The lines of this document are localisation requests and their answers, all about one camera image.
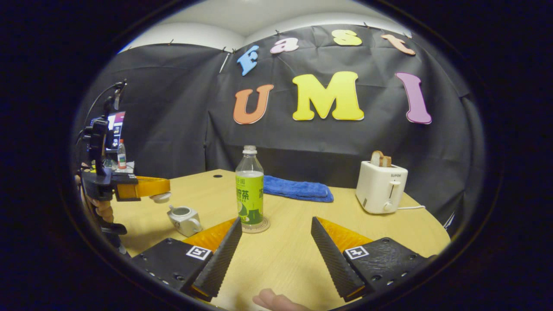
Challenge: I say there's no white floral teacup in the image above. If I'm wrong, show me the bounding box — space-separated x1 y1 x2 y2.
167 205 203 237

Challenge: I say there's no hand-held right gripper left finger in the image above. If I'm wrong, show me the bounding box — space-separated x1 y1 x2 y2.
130 217 243 302

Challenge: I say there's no blue towel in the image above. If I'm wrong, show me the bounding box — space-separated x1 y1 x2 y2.
263 175 334 203

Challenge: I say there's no black backdrop cloth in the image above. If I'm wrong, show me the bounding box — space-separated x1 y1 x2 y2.
73 24 486 236

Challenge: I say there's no round beige coaster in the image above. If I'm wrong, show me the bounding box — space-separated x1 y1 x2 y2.
241 216 270 234

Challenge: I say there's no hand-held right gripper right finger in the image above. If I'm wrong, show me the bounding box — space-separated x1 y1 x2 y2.
311 216 437 302

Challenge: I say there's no white toaster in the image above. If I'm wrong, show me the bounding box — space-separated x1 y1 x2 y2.
356 161 408 215

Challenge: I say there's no bread slice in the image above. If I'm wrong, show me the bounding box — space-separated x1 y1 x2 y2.
371 150 392 168

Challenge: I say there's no green label water bottle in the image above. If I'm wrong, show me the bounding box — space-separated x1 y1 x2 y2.
235 145 264 229

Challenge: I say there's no computer monitor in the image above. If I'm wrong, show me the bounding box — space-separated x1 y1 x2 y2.
106 111 126 152

